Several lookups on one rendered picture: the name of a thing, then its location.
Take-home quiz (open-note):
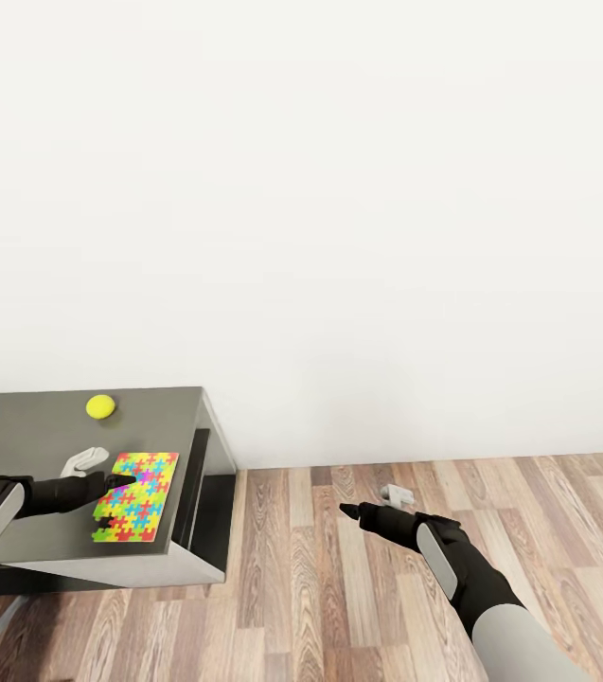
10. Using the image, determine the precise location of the jigsaw puzzle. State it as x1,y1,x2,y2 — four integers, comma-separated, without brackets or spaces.
92,452,179,543

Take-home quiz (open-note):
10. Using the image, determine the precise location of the tennis ball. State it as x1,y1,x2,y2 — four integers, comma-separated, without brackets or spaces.
86,395,115,420

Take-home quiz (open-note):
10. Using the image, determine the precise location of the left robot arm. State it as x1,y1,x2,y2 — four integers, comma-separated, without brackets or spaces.
0,447,136,536

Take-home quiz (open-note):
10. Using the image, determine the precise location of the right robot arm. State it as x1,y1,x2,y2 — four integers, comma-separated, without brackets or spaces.
340,485,594,682

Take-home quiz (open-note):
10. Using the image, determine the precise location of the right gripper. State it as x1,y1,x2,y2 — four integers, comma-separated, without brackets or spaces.
340,501,405,545

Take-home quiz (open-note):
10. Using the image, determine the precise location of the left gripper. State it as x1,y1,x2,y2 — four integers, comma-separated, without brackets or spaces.
47,471,136,514

